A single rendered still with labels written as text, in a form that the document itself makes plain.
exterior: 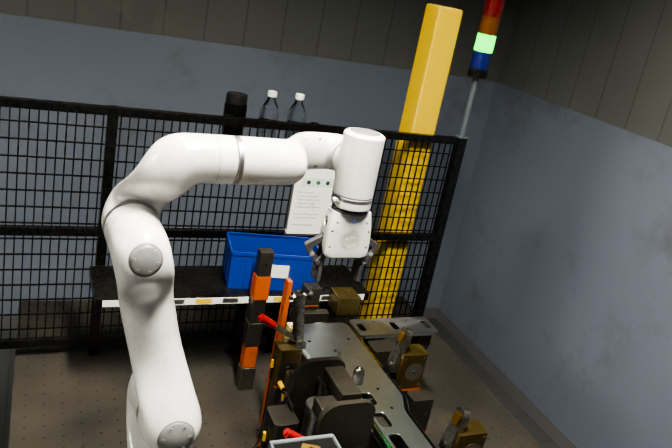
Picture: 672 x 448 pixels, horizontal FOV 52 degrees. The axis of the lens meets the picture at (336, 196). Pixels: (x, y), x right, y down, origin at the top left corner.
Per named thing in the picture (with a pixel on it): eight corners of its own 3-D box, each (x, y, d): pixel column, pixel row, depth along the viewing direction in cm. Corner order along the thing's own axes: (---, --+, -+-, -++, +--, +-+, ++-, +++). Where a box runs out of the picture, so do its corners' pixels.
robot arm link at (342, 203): (340, 200, 135) (337, 214, 136) (379, 201, 139) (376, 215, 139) (324, 185, 142) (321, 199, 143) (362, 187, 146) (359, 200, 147)
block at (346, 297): (341, 391, 237) (361, 298, 226) (320, 393, 234) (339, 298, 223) (332, 377, 244) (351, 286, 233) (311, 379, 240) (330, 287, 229)
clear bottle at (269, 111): (275, 151, 237) (284, 94, 231) (257, 150, 234) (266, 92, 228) (269, 145, 242) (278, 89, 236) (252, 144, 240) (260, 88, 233)
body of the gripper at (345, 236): (335, 209, 136) (325, 260, 139) (380, 210, 140) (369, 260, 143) (321, 195, 142) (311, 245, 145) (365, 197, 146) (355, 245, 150)
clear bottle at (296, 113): (302, 153, 241) (312, 97, 235) (285, 152, 238) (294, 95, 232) (296, 147, 246) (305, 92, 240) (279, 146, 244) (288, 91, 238)
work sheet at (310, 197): (341, 236, 251) (357, 155, 242) (283, 235, 242) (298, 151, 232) (339, 234, 253) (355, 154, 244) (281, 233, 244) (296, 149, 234)
